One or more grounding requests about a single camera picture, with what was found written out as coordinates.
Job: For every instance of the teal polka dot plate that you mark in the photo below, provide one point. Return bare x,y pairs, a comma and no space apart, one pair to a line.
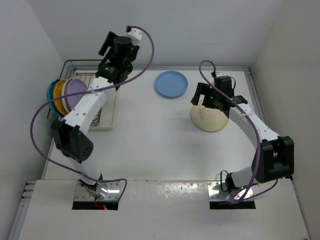
49,96

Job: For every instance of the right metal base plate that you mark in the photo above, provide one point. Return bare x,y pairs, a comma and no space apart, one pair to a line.
216,194

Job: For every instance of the metal base plate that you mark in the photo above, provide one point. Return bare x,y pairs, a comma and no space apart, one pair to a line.
101,192
216,194

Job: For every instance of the grey wire dish rack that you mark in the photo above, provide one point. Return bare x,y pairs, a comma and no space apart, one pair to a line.
77,65

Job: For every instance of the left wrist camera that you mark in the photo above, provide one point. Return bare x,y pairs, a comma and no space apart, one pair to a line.
134,34

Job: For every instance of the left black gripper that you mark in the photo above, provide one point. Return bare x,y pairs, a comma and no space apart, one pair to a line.
106,43

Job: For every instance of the blue plate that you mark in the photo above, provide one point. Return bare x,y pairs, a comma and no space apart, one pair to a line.
171,84

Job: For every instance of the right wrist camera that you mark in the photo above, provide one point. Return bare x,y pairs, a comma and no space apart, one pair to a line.
216,74

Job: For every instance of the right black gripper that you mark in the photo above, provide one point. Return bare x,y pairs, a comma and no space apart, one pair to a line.
201,90

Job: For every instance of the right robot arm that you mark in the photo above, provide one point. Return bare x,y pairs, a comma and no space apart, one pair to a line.
274,155

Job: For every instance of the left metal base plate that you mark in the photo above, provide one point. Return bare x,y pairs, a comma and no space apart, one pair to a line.
101,192

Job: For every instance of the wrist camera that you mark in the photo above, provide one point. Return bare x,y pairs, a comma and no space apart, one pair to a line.
134,34
216,74

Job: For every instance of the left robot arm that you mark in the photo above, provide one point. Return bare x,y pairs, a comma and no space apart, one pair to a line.
70,133

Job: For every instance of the cream drip tray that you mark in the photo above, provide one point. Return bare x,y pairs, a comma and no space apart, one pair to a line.
106,117

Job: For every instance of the yellow polka dot plate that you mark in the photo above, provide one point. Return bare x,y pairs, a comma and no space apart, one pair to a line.
57,92

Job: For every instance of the beige green leaf plate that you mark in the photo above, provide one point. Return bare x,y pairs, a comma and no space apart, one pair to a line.
208,119

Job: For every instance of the cream plate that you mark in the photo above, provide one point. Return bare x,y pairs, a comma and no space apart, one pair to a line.
63,92

